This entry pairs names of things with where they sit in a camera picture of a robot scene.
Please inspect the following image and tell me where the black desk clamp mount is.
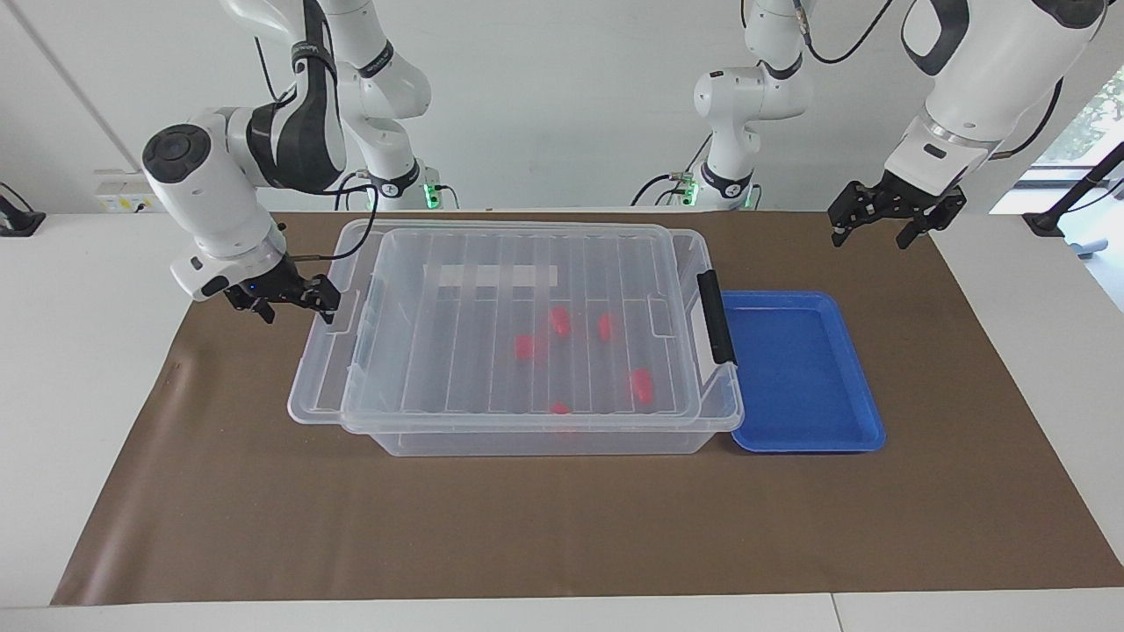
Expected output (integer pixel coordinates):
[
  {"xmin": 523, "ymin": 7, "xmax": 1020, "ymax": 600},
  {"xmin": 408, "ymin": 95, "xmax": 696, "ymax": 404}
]
[{"xmin": 0, "ymin": 182, "xmax": 47, "ymax": 239}]

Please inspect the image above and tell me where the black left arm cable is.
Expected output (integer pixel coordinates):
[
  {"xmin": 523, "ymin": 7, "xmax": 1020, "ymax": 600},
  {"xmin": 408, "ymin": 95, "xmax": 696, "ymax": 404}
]
[{"xmin": 793, "ymin": 0, "xmax": 910, "ymax": 67}]

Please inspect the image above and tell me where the clear plastic storage box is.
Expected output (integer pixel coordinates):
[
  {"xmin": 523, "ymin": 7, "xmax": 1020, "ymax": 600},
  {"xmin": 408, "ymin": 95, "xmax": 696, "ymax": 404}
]
[{"xmin": 339, "ymin": 226, "xmax": 746, "ymax": 458}]

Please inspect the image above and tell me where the black arm base cable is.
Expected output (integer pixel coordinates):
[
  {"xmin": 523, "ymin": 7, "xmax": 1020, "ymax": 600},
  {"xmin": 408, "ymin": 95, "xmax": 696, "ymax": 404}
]
[{"xmin": 639, "ymin": 132, "xmax": 714, "ymax": 209}]

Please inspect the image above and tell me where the white wall power strip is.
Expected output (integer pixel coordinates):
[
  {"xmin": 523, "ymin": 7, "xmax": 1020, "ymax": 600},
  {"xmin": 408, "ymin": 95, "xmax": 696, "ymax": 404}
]
[{"xmin": 95, "ymin": 171, "xmax": 161, "ymax": 215}]

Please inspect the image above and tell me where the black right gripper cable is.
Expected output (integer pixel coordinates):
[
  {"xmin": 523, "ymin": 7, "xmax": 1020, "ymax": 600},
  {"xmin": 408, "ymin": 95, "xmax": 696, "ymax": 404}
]
[{"xmin": 283, "ymin": 171, "xmax": 380, "ymax": 262}]

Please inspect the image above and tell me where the black box latch handle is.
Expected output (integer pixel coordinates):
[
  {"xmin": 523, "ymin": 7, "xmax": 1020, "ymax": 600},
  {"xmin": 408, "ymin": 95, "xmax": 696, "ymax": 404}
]
[{"xmin": 696, "ymin": 269, "xmax": 738, "ymax": 366}]

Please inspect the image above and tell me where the clear plastic box lid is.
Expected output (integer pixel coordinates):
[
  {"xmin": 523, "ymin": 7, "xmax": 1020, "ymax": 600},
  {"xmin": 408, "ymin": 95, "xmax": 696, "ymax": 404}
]
[{"xmin": 287, "ymin": 219, "xmax": 703, "ymax": 427}]

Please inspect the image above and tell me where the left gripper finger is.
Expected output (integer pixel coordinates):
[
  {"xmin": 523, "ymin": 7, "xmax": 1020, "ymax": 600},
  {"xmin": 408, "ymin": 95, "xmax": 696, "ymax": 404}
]
[
  {"xmin": 829, "ymin": 182, "xmax": 888, "ymax": 248},
  {"xmin": 896, "ymin": 200, "xmax": 967, "ymax": 249}
]

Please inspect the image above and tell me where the blue plastic tray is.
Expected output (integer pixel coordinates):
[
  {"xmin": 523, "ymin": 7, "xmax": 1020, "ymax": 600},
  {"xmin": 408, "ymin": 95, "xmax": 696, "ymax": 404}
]
[{"xmin": 720, "ymin": 291, "xmax": 886, "ymax": 454}]

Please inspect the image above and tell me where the brown paper table mat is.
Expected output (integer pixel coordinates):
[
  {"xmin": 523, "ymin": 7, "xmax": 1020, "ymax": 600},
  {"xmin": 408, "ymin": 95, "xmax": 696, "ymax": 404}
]
[{"xmin": 51, "ymin": 211, "xmax": 1124, "ymax": 607}]

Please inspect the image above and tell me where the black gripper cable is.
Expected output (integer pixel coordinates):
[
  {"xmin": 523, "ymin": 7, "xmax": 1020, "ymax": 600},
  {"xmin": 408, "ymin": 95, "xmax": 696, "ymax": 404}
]
[
  {"xmin": 283, "ymin": 171, "xmax": 380, "ymax": 262},
  {"xmin": 991, "ymin": 77, "xmax": 1066, "ymax": 162}
]

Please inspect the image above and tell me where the window with green view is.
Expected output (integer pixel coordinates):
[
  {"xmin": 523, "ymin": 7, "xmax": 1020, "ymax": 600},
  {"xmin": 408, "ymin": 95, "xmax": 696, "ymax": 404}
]
[{"xmin": 1034, "ymin": 61, "xmax": 1124, "ymax": 169}]

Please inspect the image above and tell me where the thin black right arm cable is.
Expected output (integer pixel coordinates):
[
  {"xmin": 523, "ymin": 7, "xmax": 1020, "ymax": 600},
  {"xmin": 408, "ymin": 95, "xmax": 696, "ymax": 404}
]
[{"xmin": 253, "ymin": 33, "xmax": 295, "ymax": 104}]

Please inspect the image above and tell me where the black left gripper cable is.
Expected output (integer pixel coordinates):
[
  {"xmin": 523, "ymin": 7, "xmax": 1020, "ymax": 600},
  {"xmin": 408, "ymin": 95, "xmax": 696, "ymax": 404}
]
[{"xmin": 991, "ymin": 77, "xmax": 1066, "ymax": 162}]

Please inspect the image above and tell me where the black stand pole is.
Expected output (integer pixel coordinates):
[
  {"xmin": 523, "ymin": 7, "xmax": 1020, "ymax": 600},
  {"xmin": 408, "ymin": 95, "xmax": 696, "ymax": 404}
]
[{"xmin": 1023, "ymin": 140, "xmax": 1124, "ymax": 240}]

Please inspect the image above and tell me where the right arm velcro strap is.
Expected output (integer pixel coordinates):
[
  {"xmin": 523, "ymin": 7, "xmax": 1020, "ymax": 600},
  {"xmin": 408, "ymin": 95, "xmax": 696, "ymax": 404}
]
[{"xmin": 294, "ymin": 37, "xmax": 339, "ymax": 84}]

